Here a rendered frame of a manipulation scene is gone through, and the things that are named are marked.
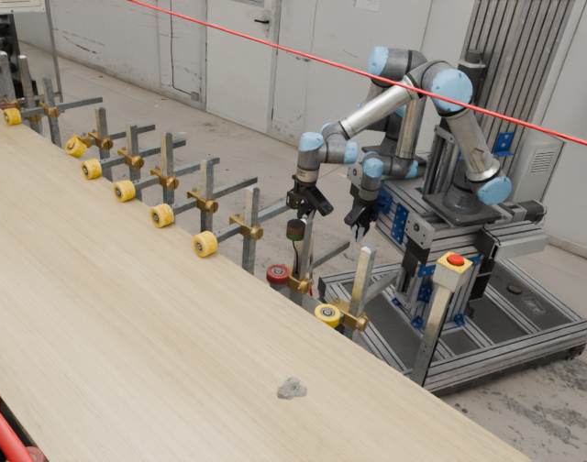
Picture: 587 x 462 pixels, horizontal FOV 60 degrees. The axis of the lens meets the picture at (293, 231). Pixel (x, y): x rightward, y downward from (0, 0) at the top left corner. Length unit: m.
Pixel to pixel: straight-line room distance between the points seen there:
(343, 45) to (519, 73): 2.57
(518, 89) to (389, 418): 1.40
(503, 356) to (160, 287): 1.73
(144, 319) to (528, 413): 1.97
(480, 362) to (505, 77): 1.31
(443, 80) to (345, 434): 1.05
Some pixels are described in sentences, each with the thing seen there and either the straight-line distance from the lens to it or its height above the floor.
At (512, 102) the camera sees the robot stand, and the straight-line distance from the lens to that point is 2.26.
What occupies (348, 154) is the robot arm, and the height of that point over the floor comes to 1.31.
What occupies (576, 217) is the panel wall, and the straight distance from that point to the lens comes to 4.25.
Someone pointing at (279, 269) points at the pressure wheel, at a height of 0.91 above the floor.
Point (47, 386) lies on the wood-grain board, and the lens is 1.48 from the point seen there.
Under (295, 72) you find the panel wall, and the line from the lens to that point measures 4.91.
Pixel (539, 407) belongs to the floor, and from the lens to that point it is 2.95.
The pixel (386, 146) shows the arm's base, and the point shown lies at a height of 1.09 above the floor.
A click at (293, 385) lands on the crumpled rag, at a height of 0.91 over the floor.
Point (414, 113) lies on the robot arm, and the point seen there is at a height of 1.36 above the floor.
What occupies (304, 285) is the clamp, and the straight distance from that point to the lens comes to 1.80.
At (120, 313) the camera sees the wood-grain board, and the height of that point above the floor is 0.90.
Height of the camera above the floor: 1.97
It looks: 32 degrees down
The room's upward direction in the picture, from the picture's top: 7 degrees clockwise
